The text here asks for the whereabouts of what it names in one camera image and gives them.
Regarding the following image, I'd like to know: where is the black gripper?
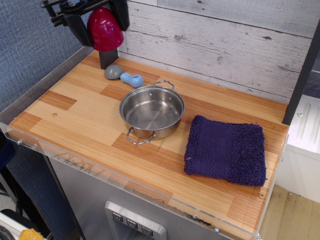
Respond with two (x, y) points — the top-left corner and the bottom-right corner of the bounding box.
(41, 0), (130, 47)

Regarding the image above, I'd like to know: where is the red toy pepper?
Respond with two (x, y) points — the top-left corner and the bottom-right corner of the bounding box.
(87, 7), (124, 52)

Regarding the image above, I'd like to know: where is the grey and blue toy scoop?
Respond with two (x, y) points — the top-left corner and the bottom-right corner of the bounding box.
(104, 64), (144, 88)

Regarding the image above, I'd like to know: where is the stainless steel pot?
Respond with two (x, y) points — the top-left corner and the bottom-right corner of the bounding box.
(119, 80), (186, 145)

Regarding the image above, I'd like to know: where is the clear acrylic front guard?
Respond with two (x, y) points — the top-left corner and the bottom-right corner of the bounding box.
(0, 123), (260, 240)

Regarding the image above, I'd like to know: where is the purple folded towel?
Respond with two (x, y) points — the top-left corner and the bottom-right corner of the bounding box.
(184, 115), (267, 187)

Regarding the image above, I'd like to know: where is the silver control panel with buttons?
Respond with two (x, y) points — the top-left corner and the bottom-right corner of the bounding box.
(104, 200), (167, 240)

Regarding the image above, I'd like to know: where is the yellow object at corner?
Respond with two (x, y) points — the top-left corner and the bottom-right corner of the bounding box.
(18, 228), (45, 240)

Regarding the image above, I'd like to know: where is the white side counter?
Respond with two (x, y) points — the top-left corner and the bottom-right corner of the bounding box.
(275, 95), (320, 202)

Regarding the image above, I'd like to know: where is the dark left shelf post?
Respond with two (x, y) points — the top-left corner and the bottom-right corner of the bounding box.
(97, 49), (118, 69)

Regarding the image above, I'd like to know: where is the dark shelf post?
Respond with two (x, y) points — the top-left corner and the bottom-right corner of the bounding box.
(282, 27), (320, 126)
(97, 49), (118, 69)

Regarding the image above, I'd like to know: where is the dark right shelf post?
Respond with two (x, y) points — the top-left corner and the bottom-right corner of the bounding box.
(282, 27), (320, 126)

